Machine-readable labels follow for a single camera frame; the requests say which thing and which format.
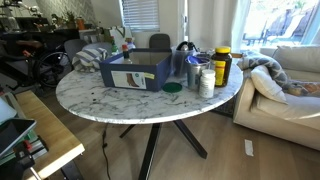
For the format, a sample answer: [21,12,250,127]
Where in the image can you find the black floor cable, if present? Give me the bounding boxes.
[100,124,113,180]

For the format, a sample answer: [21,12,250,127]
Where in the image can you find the cream curtain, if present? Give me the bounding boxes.
[187,0,252,53]

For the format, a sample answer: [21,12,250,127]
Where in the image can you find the red black clamp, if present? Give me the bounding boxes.
[12,139,48,172]

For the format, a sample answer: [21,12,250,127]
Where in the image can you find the white bag green handle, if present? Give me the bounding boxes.
[109,25,133,48]

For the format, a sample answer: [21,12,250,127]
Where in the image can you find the clear plastic container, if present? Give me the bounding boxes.
[171,44,198,78]

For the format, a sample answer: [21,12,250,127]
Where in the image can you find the white pill bottle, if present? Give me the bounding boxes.
[198,68,217,99]

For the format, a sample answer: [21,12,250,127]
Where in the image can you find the dark grey chair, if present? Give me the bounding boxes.
[148,33,172,50]

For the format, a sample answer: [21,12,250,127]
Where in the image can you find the black headphones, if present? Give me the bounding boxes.
[175,40,199,52]

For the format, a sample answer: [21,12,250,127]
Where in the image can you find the cream sofa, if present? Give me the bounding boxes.
[233,44,320,152]

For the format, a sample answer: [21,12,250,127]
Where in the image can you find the black tablet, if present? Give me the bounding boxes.
[0,118,37,156]

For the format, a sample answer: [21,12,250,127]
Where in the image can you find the sauce bottle red cap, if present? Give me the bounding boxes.
[121,43,133,65]

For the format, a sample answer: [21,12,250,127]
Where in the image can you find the wooden side table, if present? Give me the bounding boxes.
[14,89,86,180]

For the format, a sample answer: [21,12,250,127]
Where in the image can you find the striped grey white cloth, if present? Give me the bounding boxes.
[71,47,110,74]

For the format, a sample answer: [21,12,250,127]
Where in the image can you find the blue cardboard shoe box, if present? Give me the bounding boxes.
[99,48,174,93]

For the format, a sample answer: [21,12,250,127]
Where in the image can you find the white paper slip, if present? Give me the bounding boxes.
[244,138,255,158]

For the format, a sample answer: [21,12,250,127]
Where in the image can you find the dark floor mat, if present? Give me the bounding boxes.
[211,95,238,118]

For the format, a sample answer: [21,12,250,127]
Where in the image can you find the potted plant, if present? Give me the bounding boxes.
[51,10,78,30]

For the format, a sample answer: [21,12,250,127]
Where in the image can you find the blue plastic scoop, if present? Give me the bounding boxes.
[185,54,210,65]

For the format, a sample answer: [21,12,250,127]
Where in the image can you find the dark cabinet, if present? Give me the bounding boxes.
[0,28,81,46]

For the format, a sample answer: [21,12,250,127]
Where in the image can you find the orange bottle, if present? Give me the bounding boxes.
[76,16,86,31]

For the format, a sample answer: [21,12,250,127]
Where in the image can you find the black table base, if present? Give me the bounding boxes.
[119,119,208,180]

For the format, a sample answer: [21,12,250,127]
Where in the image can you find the white bottle brown cap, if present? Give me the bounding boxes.
[125,37,137,51]

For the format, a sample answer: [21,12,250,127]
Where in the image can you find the wooden chair frame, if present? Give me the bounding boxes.
[230,52,245,60]

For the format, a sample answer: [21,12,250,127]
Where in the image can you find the green glass bottle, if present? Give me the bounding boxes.
[110,39,120,57]

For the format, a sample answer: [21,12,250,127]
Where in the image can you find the cream pillow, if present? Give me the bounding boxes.
[250,64,288,105]

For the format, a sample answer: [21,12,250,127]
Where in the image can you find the green round lid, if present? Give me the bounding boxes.
[161,81,184,94]

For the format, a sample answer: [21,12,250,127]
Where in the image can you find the black bicycle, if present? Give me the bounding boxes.
[0,31,73,90]

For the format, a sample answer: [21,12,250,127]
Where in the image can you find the orange patterned pillow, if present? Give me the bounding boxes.
[288,80,320,98]

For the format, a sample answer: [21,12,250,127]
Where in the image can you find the grey upholstered chair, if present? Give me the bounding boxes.
[63,38,88,63]

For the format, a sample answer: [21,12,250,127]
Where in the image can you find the white window blinds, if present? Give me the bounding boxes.
[121,0,161,33]

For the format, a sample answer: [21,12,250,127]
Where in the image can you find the amber vitamin bottle yellow cap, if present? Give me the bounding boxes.
[210,45,233,88]

